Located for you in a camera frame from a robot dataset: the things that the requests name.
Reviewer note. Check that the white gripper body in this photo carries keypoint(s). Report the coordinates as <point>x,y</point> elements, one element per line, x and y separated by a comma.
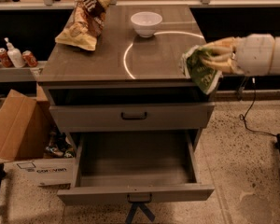
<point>256,54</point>

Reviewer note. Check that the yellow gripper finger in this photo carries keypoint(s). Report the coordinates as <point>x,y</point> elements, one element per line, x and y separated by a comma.
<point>221,63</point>
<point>223,45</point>

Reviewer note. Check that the green jalapeno chip bag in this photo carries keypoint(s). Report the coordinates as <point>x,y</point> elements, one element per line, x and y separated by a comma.
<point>190,64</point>

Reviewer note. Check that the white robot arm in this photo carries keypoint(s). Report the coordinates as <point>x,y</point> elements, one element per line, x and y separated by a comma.
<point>274,67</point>

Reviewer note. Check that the closed grey top drawer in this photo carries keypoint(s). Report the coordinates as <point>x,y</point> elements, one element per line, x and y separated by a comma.
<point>144,117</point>

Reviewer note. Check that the grey drawer cabinet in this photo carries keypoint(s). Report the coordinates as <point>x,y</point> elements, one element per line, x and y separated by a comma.
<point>125,68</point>

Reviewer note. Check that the open grey middle drawer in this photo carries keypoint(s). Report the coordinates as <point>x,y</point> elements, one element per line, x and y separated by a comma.
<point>135,167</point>

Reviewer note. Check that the brown yellow chip bag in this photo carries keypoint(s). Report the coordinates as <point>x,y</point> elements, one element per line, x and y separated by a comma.
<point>85,25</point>

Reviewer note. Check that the white bowl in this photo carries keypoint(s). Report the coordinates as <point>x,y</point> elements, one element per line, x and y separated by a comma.
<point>146,23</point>

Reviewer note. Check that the red soda can right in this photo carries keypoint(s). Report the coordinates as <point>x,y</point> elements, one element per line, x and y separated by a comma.
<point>30,59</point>

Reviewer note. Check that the red soda can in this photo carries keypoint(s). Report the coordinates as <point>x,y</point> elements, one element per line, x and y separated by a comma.
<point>30,59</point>
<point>4,59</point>

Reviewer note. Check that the white pump bottle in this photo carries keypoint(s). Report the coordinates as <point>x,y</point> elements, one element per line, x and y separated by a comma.
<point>14,55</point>

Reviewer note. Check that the white cardboard box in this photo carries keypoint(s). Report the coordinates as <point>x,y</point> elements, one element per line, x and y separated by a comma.
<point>47,172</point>

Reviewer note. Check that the brown cardboard box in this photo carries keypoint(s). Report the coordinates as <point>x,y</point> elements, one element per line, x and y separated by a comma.
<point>24,128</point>

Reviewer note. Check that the red soda can left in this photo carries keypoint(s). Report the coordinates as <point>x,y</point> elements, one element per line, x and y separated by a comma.
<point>4,59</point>

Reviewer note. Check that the grey low shelf ledge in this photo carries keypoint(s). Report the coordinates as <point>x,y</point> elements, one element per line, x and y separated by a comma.
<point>13,74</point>

